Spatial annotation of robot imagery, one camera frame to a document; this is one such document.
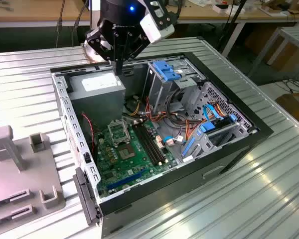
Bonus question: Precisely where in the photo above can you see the CPU socket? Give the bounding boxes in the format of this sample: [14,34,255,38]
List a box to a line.
[117,144,138,160]

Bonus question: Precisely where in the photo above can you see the black camera bracket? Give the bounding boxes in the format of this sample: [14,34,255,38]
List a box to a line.
[142,0,178,29]

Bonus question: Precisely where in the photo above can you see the blue expansion slot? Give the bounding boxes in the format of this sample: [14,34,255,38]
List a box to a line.
[106,168,148,190]

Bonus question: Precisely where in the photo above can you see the white wire plug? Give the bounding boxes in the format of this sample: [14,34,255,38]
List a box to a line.
[163,135,184,147]

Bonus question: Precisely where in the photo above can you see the black RAM slot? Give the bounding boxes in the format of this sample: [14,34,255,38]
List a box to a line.
[139,121,165,165]
[134,123,158,167]

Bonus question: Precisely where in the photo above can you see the blue drive bay latch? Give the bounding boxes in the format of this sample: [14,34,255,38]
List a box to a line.
[152,60,181,82]

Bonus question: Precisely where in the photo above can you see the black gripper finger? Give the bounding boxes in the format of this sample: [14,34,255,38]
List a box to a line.
[85,26,120,75]
[119,29,150,75]

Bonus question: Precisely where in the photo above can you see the long wooden desk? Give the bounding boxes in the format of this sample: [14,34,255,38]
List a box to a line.
[0,0,299,28]

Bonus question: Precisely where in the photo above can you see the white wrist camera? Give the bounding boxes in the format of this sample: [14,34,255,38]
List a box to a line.
[139,12,175,45]

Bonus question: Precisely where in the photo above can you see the cardboard box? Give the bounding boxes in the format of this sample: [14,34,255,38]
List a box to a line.
[275,91,299,125]

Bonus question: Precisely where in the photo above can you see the black open PC case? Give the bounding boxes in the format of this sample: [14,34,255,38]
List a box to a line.
[49,51,275,239]

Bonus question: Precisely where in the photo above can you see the blue disk bay handle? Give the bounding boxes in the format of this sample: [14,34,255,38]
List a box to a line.
[181,134,198,158]

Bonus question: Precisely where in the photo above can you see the orange power wire bundle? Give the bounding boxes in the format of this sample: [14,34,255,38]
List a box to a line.
[144,96,230,142]

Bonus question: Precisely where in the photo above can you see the green motherboard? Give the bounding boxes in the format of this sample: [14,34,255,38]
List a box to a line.
[93,117,180,197]

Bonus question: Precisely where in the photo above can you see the cardboard tray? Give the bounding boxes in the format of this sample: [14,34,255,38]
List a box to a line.
[258,2,289,17]

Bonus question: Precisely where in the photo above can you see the yellow black power wires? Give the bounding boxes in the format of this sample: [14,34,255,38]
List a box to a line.
[124,96,143,118]

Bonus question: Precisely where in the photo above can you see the metal socket cover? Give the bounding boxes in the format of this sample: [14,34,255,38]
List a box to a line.
[107,119,131,145]

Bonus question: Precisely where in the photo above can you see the silver disk bay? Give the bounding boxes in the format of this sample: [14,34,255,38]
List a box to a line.
[181,121,256,160]

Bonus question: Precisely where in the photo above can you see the grey power supply unit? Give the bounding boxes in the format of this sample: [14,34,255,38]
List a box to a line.
[67,70,127,130]

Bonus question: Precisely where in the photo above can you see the small white box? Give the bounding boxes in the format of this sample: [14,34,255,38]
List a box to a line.
[212,3,246,14]

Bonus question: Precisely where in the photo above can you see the grey case side latch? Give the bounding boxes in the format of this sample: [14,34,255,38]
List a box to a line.
[72,167,102,227]

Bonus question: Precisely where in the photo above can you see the blue SATA wire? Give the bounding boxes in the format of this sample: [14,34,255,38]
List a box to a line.
[203,104,224,122]

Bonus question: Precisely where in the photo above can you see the black tripod leg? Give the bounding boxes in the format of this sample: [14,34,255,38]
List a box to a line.
[218,0,247,54]

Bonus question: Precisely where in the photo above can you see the red black twisted wire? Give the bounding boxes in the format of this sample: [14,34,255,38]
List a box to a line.
[80,112,98,150]

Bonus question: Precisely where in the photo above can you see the grey parts rack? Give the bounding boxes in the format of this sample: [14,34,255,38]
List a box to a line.
[0,125,67,229]

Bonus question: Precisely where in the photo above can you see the silver drive cage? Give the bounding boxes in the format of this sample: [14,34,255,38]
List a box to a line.
[143,58,206,118]

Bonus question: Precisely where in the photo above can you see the blue disk carrier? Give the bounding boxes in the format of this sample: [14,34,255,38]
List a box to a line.
[199,114,238,135]

